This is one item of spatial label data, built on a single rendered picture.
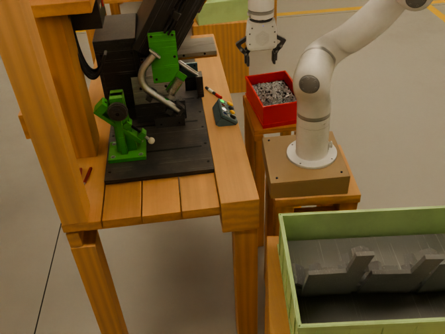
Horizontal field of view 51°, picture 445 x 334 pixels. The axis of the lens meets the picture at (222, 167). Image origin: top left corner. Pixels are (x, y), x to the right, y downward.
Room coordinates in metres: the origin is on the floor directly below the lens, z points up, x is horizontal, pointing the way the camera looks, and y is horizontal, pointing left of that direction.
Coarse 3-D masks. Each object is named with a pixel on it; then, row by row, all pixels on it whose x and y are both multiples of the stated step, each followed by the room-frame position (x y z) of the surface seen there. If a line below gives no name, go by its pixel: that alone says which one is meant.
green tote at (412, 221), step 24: (288, 216) 1.08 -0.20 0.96; (312, 216) 1.08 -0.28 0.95; (336, 216) 1.07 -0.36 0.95; (360, 216) 1.07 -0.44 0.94; (384, 216) 1.07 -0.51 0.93; (408, 216) 1.07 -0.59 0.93; (432, 216) 1.07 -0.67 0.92; (288, 240) 1.08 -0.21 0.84; (288, 264) 0.88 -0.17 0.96; (288, 288) 0.85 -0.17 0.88; (288, 312) 0.82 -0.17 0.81
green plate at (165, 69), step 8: (152, 32) 1.86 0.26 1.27; (160, 32) 1.86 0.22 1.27; (152, 40) 1.85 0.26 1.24; (160, 40) 1.85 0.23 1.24; (168, 40) 1.86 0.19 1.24; (152, 48) 1.84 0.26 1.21; (160, 48) 1.85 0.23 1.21; (168, 48) 1.85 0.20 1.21; (176, 48) 1.85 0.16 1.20; (168, 56) 1.84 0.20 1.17; (176, 56) 1.84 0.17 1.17; (152, 64) 1.83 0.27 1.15; (160, 64) 1.83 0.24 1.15; (168, 64) 1.83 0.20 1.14; (176, 64) 1.83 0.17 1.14; (152, 72) 1.82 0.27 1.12; (160, 72) 1.82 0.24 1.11; (168, 72) 1.82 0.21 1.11; (176, 72) 1.82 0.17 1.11; (160, 80) 1.81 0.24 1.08; (168, 80) 1.81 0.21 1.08
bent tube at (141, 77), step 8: (152, 56) 1.80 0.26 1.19; (160, 56) 1.82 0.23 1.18; (144, 64) 1.79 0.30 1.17; (144, 72) 1.79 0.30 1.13; (144, 80) 1.78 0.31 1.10; (144, 88) 1.77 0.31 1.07; (152, 96) 1.76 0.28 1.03; (160, 96) 1.76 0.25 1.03; (168, 104) 1.75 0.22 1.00; (176, 112) 1.75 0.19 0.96
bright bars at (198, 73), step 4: (180, 60) 2.00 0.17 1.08; (180, 64) 1.97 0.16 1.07; (184, 64) 1.99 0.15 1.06; (188, 68) 1.97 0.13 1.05; (192, 68) 2.00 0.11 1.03; (192, 72) 1.97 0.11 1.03; (196, 72) 2.00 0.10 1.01; (200, 72) 2.01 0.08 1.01; (196, 76) 1.97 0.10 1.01; (200, 76) 1.97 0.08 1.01; (196, 80) 1.97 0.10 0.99; (200, 80) 1.96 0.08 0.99; (196, 84) 2.01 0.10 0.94; (200, 84) 1.96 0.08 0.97; (200, 88) 1.96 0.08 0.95; (200, 92) 1.96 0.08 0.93; (200, 96) 1.96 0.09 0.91
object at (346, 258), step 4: (348, 252) 0.85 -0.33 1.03; (344, 256) 0.85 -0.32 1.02; (348, 256) 0.84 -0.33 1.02; (344, 260) 0.84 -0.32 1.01; (348, 260) 0.83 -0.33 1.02; (312, 264) 0.88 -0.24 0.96; (316, 264) 0.87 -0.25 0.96; (320, 264) 0.87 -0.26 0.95; (340, 264) 0.81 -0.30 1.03; (344, 264) 0.81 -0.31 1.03; (312, 268) 0.87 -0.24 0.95; (316, 268) 0.86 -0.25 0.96; (320, 268) 0.86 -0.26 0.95; (340, 268) 0.80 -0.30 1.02
